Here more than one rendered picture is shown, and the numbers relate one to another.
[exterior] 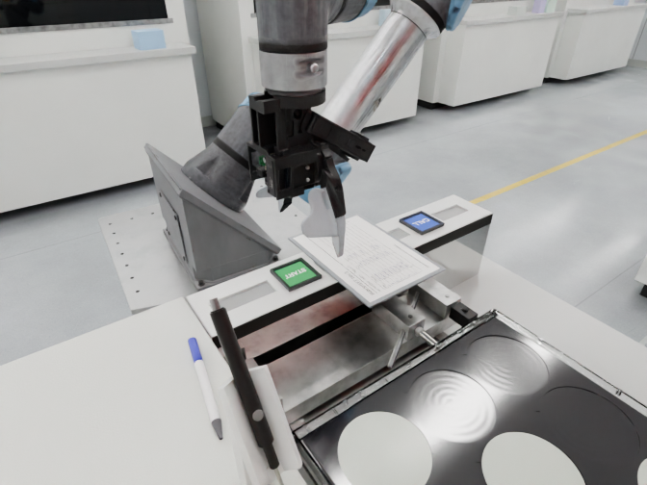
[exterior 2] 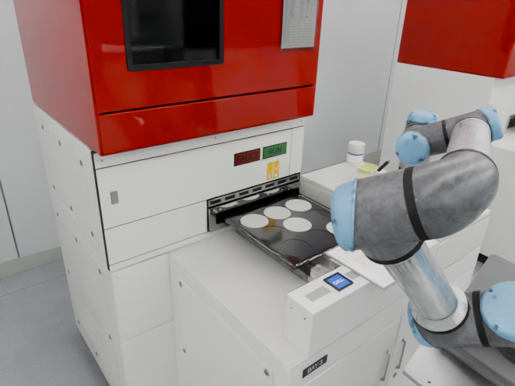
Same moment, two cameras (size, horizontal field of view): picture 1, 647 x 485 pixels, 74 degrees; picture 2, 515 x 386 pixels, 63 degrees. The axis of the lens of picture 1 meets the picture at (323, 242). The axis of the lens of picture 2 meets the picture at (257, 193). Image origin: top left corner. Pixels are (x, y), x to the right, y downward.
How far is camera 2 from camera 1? 1.62 m
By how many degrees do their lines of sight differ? 122
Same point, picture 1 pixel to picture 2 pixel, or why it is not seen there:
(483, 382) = (306, 242)
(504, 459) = (304, 227)
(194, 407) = not seen: hidden behind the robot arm
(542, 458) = (293, 227)
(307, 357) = not seen: hidden behind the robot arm
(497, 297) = (275, 315)
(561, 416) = (281, 234)
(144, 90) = not seen: outside the picture
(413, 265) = (340, 253)
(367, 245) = (368, 264)
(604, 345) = (227, 289)
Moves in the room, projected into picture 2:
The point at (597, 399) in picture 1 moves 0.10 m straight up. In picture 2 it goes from (266, 238) to (267, 211)
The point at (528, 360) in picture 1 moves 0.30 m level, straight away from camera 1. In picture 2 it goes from (286, 248) to (233, 299)
